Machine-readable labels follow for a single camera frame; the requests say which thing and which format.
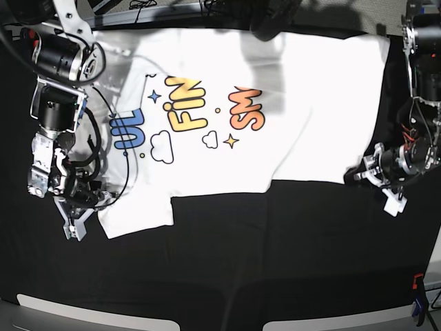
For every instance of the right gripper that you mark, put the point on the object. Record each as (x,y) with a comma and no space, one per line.
(80,197)

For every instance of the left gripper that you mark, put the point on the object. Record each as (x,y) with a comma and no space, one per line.
(387,169)

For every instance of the white printed t-shirt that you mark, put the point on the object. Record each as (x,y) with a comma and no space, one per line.
(194,111)

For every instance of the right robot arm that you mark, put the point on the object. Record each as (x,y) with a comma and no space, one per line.
(66,59)

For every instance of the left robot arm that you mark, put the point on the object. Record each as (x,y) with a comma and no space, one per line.
(418,120)

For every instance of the red clamp lower right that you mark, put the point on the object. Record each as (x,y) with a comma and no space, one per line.
(418,281)

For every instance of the black table cloth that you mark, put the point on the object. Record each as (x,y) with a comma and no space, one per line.
(301,250)

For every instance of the blue clamp lower right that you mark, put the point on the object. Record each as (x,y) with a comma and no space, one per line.
(420,306)

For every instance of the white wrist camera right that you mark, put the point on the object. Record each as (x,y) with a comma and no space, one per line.
(74,224)

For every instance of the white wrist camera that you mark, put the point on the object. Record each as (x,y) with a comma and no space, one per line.
(74,224)
(395,202)

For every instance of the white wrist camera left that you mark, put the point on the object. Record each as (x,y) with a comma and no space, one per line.
(395,202)

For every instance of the camera mount pole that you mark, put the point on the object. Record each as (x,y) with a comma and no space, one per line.
(267,19)

